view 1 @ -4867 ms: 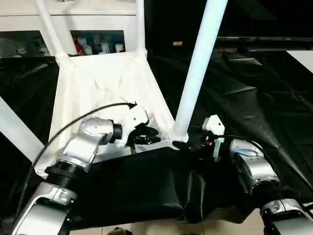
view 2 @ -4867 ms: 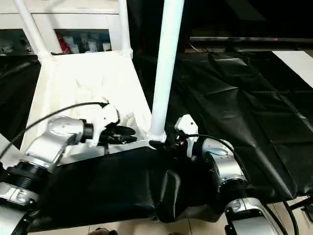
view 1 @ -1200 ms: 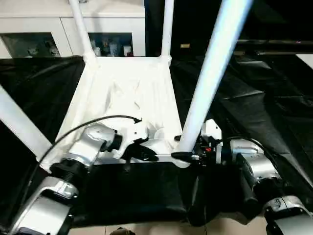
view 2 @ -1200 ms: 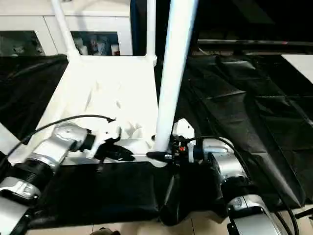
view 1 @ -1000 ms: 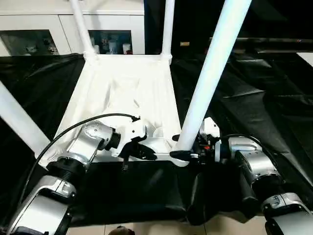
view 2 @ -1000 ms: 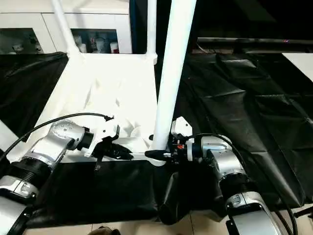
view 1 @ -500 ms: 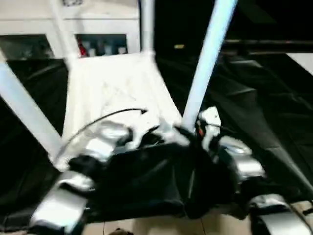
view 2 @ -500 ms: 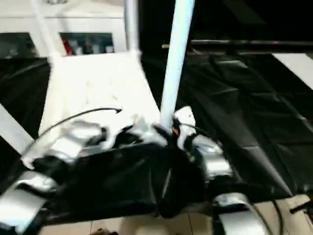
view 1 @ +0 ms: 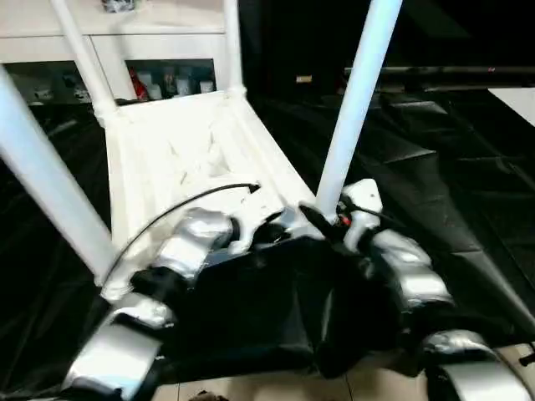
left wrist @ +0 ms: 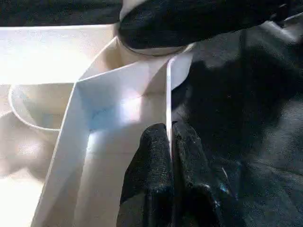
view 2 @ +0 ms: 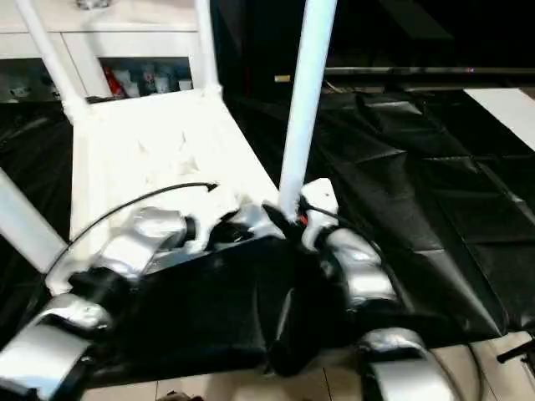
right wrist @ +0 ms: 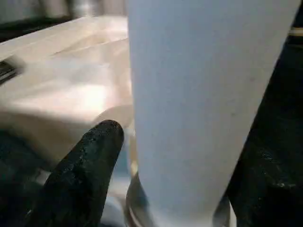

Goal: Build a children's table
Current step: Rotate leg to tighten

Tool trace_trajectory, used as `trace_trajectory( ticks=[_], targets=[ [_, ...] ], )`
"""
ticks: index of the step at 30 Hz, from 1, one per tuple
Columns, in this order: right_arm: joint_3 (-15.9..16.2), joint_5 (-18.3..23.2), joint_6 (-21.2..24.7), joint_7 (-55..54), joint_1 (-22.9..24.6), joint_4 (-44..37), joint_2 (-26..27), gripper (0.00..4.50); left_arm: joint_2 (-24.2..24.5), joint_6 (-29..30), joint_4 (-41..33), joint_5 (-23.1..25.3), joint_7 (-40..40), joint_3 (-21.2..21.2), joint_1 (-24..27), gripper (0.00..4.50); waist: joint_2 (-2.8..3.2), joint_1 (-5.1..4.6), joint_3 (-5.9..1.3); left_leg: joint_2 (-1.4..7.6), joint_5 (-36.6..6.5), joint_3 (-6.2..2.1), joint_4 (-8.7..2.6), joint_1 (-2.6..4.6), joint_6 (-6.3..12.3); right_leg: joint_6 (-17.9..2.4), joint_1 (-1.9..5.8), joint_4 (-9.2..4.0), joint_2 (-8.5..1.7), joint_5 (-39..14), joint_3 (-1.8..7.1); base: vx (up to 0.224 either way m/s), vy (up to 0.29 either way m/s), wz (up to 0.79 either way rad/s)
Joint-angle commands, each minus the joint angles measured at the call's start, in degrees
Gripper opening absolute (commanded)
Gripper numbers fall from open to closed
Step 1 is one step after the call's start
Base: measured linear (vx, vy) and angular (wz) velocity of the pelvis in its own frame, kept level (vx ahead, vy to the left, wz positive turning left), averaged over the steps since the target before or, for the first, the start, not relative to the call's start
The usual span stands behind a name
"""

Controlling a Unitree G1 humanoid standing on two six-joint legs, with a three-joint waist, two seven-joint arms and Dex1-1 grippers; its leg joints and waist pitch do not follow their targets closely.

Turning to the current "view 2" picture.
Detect white plastic table top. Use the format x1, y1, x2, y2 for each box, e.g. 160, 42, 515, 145
46, 87, 292, 295

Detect white plastic table leg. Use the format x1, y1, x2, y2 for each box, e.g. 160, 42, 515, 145
0, 167, 69, 277
193, 0, 223, 96
13, 0, 91, 119
276, 0, 339, 221

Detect black table mat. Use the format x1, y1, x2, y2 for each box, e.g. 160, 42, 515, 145
0, 88, 535, 377

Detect white glass door cabinet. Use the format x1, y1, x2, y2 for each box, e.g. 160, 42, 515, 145
0, 0, 211, 103

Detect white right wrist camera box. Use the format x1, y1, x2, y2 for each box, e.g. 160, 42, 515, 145
297, 177, 340, 251

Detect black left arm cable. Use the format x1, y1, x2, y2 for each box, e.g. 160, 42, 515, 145
43, 181, 219, 283

